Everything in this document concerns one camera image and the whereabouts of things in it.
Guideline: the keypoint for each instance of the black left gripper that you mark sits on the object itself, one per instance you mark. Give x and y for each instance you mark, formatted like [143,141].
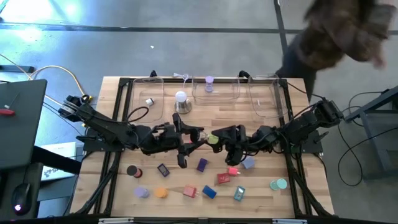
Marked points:
[169,138]

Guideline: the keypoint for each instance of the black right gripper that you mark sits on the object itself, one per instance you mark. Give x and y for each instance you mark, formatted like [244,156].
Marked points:
[238,143]

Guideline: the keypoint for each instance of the purple digital timer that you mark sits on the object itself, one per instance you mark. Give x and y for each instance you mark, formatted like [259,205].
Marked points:
[202,165]
[163,170]

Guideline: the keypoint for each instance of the lavender charger block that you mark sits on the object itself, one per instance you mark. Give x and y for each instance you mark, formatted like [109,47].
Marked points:
[248,162]

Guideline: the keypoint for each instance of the red wall charger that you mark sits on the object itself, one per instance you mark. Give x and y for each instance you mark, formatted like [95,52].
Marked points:
[189,191]

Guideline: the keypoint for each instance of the teal digital timer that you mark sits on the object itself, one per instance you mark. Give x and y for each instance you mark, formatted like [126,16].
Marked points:
[239,193]

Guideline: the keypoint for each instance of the white small charger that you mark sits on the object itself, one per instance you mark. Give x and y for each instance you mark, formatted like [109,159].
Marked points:
[150,101]

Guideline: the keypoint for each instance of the lavender sand timer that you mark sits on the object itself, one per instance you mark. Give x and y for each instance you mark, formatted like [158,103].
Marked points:
[141,192]
[209,80]

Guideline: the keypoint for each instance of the orange sand timer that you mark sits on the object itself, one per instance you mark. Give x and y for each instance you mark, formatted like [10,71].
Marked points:
[161,193]

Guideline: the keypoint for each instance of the teal sand timer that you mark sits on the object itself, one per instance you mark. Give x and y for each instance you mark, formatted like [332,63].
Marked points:
[278,184]

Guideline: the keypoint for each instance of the black-capped red sand timer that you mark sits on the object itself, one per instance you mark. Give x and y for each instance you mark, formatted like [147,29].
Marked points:
[132,170]

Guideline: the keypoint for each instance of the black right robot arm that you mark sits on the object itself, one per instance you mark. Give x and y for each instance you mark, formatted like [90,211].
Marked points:
[298,127]

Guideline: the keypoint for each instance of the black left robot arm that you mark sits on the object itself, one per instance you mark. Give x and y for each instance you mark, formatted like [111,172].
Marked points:
[102,124]

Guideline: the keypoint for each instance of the white bulb brass lamp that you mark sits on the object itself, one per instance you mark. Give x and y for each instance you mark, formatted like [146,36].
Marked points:
[183,105]

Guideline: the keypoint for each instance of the clear plastic bin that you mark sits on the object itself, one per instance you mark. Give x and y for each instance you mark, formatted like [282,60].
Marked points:
[264,93]
[224,93]
[136,93]

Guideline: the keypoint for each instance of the blue digital timer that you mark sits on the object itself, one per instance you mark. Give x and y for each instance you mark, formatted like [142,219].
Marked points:
[209,192]

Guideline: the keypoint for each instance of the white printed box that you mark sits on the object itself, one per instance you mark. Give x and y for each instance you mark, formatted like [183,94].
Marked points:
[59,152]

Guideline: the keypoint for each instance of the grey metal table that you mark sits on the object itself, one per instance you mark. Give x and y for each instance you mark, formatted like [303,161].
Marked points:
[370,107]

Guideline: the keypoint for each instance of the person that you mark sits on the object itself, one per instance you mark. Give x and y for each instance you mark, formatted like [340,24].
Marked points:
[335,34]

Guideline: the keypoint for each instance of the dark grey desk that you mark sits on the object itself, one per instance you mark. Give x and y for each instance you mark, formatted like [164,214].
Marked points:
[21,140]

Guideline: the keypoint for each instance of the person's hand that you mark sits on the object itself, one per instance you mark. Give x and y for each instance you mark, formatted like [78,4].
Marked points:
[378,61]

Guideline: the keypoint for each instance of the black computer mouse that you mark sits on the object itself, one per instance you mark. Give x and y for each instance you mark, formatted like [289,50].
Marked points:
[20,196]

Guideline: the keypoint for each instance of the black floor bar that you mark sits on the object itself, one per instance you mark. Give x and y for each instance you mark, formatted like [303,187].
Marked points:
[15,68]

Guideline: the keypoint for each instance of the black side table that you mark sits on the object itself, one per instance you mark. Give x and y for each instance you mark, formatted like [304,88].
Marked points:
[6,186]

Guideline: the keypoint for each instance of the pink wall charger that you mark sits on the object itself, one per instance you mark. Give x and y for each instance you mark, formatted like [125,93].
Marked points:
[232,171]

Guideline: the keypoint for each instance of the black metal table frame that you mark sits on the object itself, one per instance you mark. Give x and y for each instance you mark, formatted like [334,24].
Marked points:
[169,80]

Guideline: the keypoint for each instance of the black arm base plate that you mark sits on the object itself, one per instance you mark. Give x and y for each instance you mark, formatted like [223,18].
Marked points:
[93,145]
[315,146]

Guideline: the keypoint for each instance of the silver mount bracket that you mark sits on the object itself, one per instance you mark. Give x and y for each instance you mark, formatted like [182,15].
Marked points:
[289,221]
[115,220]

